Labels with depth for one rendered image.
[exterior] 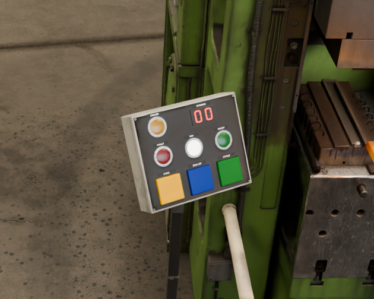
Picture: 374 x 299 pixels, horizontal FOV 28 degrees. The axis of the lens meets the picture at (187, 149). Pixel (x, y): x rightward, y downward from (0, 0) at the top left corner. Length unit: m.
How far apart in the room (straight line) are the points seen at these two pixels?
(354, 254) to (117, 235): 1.26
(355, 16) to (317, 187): 0.57
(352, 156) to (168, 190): 0.67
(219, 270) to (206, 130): 0.78
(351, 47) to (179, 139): 0.57
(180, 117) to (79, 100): 2.39
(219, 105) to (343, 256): 0.77
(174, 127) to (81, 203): 1.62
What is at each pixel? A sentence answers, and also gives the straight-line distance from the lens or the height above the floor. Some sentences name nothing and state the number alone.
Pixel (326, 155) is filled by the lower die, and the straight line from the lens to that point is 2.43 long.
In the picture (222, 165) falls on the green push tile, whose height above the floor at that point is 1.03.
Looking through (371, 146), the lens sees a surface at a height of 1.07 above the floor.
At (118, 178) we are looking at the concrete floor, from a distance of 3.83.
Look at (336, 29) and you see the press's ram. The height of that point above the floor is 1.39.
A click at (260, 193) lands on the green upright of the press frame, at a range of 2.65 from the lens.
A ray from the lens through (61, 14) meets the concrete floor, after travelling 5.55.
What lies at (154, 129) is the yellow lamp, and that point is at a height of 1.16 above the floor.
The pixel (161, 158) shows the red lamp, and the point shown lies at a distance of 2.09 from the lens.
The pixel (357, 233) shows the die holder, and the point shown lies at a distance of 2.59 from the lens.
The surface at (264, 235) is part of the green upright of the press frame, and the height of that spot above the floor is 0.49.
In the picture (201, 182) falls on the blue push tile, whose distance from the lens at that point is 2.15.
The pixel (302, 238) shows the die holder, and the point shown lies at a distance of 2.55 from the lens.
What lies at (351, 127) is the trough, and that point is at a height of 0.99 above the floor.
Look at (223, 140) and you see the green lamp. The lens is 2.18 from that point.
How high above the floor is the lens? 2.29
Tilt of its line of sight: 34 degrees down
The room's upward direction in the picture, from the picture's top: 4 degrees clockwise
